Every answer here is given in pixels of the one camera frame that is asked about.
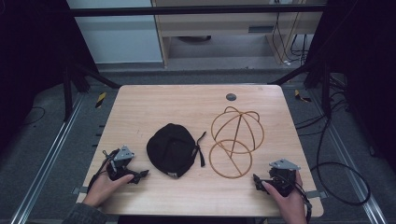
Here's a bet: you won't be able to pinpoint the person's left hand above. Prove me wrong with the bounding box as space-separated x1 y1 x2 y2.
81 158 135 209

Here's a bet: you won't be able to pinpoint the dark curtain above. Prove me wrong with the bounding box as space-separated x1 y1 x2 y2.
0 0 98 155
304 0 396 176

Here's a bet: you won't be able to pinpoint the black metal stand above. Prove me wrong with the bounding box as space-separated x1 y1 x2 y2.
61 59 121 123
268 59 333 119

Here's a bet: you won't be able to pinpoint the black cap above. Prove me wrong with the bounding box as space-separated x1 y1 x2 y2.
146 122 207 180

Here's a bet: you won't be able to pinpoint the yellow black floor tape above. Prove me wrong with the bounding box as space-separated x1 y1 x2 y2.
293 89 313 104
94 91 107 109

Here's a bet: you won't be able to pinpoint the person's right hand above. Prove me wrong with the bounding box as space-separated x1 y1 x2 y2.
261 170 308 224

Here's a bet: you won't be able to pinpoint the white cabinet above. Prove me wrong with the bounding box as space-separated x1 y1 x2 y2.
65 0 164 65

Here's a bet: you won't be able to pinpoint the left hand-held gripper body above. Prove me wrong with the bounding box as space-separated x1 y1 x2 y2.
106 145 141 185

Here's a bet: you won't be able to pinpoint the grey table bracket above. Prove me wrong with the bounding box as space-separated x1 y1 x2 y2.
71 186 89 196
304 189 329 201

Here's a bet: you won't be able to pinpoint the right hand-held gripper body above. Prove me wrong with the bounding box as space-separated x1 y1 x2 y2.
263 158 302 198

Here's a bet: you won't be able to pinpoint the thick black floor cable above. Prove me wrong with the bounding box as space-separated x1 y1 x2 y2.
309 102 372 207

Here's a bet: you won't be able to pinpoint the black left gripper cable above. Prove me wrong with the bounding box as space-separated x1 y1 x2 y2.
87 148 120 193

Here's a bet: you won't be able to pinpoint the thin black floor cable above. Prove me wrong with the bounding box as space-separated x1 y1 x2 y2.
21 105 47 127

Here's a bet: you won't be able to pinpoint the golden wire hat stand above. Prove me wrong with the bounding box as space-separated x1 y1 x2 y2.
208 105 265 180

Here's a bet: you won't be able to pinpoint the black horizontal frame bar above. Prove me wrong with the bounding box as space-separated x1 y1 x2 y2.
69 4 329 18

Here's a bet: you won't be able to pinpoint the metal floor rail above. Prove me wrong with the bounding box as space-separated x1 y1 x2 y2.
307 89 389 224
8 92 86 224

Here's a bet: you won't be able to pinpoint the hanging black desk cables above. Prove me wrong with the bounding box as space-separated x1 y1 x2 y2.
271 11 310 67

